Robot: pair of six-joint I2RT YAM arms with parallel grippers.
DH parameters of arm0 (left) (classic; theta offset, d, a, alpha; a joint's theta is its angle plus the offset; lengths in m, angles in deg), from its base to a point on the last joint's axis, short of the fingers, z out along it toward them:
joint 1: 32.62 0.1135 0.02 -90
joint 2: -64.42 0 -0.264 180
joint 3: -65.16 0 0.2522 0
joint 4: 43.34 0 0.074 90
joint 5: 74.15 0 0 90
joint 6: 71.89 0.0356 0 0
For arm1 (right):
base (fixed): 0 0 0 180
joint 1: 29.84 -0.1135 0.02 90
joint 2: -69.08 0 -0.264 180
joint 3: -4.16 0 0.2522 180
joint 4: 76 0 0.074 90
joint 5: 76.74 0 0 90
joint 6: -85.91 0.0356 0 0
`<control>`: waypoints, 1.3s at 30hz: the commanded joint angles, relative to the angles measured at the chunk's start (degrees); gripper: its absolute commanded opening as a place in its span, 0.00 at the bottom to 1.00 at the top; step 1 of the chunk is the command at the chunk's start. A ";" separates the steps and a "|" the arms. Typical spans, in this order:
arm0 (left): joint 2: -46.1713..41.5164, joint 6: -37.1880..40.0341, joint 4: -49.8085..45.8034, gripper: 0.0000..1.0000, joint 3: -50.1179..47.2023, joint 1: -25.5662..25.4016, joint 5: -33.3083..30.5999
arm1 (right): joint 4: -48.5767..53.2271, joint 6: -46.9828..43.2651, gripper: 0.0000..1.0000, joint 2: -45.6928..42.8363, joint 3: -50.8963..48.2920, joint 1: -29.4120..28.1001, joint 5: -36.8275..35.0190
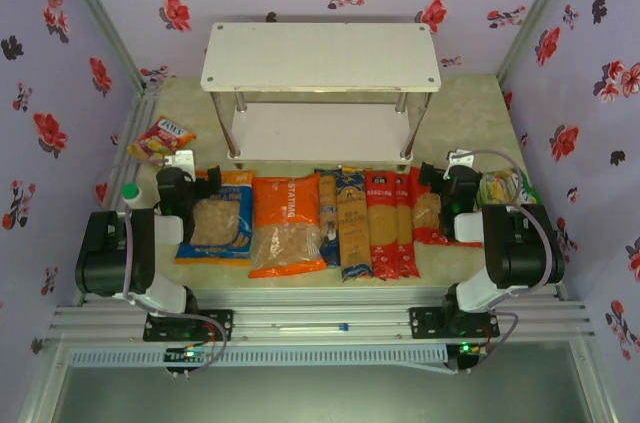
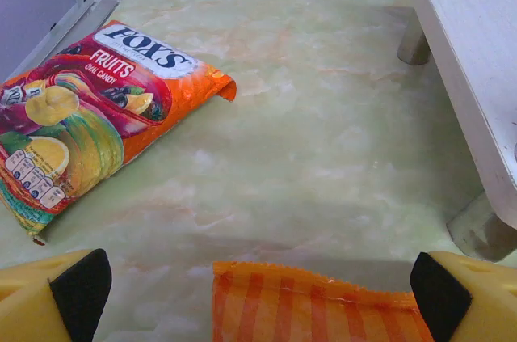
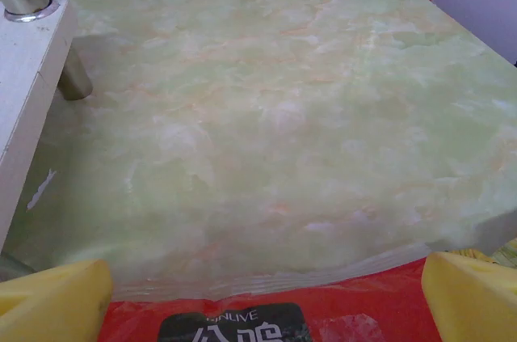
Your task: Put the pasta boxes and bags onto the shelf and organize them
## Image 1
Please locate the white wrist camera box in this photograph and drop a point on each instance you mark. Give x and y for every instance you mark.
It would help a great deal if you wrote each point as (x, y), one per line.
(180, 160)
(460, 159)

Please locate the red short pasta bag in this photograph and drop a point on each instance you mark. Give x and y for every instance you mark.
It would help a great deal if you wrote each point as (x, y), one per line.
(425, 215)

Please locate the blue macaroni pasta bag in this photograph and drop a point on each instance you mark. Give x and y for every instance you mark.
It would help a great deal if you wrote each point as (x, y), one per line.
(217, 228)

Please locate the orange short pasta bag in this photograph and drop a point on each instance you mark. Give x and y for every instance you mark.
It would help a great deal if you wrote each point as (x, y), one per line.
(285, 223)

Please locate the red spaghetti pack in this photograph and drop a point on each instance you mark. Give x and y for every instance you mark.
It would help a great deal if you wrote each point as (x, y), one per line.
(407, 233)
(382, 228)

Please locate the red orange Fox's candy bag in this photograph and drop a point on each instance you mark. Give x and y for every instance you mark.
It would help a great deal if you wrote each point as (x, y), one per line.
(160, 138)

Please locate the small circuit board green light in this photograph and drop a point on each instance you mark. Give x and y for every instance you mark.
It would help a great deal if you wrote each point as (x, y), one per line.
(187, 354)

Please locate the white rod blue tip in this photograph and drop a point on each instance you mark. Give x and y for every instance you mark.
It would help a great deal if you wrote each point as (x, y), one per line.
(310, 327)

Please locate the black controller box green light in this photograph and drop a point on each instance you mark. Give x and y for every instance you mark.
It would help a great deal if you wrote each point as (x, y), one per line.
(465, 355)

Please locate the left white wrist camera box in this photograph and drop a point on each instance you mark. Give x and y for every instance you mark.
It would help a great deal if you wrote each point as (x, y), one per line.
(180, 160)

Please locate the green Fox's candy bag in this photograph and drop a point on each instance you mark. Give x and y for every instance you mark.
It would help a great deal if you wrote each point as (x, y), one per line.
(500, 188)

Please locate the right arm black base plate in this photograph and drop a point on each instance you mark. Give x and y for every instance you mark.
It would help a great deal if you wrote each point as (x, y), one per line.
(425, 323)

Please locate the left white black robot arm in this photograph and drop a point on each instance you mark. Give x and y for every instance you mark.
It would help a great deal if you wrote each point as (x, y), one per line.
(115, 253)

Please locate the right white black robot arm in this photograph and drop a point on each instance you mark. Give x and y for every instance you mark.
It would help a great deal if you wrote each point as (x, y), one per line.
(520, 248)

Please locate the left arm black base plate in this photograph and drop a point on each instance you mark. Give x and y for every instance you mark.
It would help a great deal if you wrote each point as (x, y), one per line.
(220, 325)

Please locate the blue gold Spaghetti 4 pack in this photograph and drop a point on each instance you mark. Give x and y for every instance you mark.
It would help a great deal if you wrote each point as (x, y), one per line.
(354, 228)

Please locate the white bottle green cap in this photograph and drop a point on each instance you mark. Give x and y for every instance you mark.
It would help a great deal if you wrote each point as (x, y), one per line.
(135, 195)

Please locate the white two-tier shelf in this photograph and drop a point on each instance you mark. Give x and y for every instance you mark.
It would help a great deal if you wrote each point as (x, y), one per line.
(320, 58)

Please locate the dark blue portrait spaghetti pack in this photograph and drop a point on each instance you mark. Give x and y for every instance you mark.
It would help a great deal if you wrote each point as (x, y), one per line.
(328, 238)

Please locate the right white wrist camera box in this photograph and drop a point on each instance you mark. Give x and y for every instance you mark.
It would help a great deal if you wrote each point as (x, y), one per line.
(460, 159)

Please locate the aluminium profile frame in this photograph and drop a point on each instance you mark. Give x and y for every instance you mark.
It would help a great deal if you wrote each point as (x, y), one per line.
(300, 315)

